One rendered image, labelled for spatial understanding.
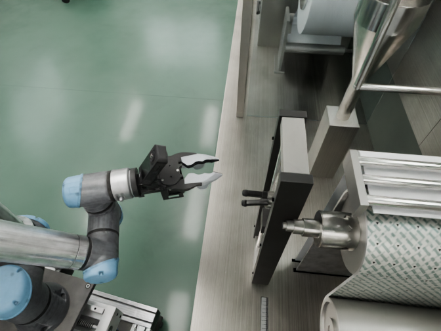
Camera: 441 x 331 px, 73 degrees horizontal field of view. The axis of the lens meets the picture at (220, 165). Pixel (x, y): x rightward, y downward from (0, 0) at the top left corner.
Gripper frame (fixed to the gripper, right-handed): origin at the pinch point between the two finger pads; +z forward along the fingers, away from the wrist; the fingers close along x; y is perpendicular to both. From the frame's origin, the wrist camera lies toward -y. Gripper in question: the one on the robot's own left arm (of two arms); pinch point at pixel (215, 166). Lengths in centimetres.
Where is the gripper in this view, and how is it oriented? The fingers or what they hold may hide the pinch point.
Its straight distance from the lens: 72.5
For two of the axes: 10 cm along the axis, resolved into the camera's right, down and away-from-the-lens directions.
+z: 9.8, -1.5, 1.1
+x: 1.8, 8.6, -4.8
